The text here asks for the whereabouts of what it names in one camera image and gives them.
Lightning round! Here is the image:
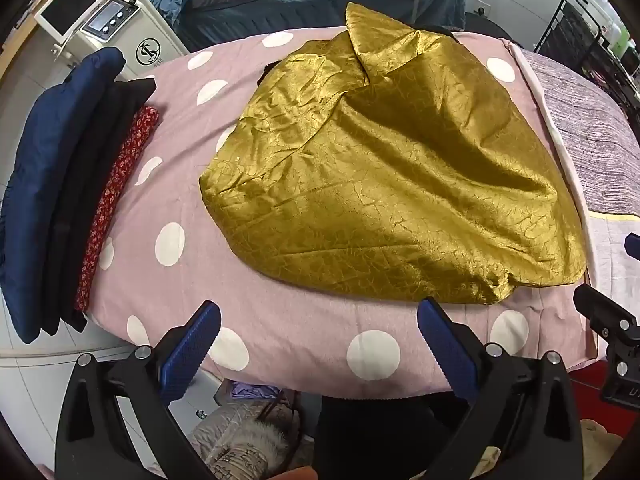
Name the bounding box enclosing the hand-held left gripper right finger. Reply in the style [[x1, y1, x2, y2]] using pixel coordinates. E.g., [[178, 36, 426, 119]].
[[416, 297, 585, 480]]

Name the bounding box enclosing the cream cloth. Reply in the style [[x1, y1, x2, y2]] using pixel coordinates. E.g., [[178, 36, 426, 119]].
[[470, 419, 623, 480]]

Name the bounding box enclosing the beige fur-trimmed coat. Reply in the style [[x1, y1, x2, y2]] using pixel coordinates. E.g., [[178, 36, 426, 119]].
[[187, 397, 303, 480]]

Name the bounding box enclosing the navy folded garment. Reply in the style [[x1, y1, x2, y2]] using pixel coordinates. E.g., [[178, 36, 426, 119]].
[[0, 47, 127, 345]]

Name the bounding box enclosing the pink polka dot bed sheet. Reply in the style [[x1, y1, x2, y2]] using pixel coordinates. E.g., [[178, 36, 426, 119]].
[[82, 27, 608, 395]]

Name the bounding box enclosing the black wire rack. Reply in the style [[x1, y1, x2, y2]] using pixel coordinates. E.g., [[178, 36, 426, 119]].
[[534, 0, 640, 128]]

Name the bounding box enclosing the white monitor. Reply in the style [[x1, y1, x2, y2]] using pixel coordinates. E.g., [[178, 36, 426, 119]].
[[33, 0, 119, 39]]

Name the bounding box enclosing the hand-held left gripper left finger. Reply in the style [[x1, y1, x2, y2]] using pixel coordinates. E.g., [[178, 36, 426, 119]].
[[55, 300, 222, 480]]

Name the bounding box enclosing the white machine cabinet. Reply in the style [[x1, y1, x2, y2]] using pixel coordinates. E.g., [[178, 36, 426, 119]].
[[49, 0, 191, 70]]

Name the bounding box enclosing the gold jacket with black fur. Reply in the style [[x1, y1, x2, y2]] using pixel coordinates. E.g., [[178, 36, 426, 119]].
[[198, 1, 587, 307]]

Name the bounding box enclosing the black folded garment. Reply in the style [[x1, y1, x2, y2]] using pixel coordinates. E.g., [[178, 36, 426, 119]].
[[42, 77, 157, 335]]

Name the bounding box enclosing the purple grey striped blanket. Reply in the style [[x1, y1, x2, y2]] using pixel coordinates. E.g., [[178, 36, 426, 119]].
[[520, 47, 640, 221]]

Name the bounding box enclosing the red patterned folded garment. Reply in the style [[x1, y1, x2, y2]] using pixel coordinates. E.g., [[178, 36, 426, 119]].
[[74, 105, 161, 312]]

